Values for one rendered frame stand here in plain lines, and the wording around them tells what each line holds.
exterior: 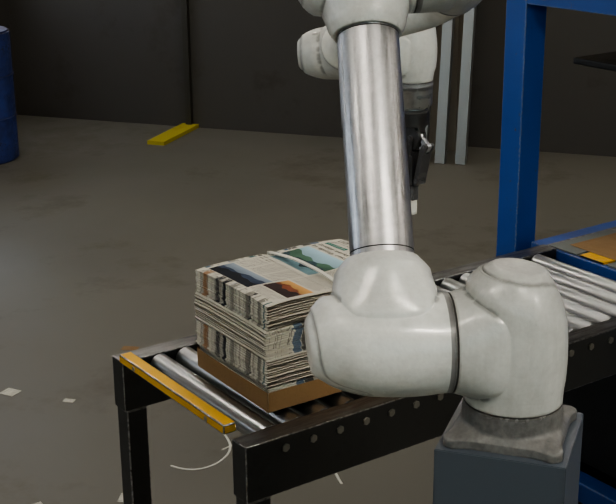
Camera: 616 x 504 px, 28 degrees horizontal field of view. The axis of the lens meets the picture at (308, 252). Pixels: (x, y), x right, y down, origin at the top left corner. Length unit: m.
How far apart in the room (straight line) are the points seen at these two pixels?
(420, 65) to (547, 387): 0.94
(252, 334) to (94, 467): 1.68
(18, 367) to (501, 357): 3.20
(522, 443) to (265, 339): 0.70
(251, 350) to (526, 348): 0.78
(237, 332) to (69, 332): 2.66
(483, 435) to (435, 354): 0.17
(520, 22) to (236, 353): 1.42
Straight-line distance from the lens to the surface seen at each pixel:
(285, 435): 2.43
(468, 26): 7.58
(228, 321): 2.55
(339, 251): 2.72
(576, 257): 3.49
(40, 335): 5.14
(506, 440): 1.93
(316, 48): 2.60
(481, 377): 1.88
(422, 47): 2.62
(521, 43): 3.54
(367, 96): 1.97
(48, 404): 4.53
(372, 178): 1.93
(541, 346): 1.88
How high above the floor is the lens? 1.89
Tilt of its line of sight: 18 degrees down
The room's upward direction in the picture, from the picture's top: 1 degrees counter-clockwise
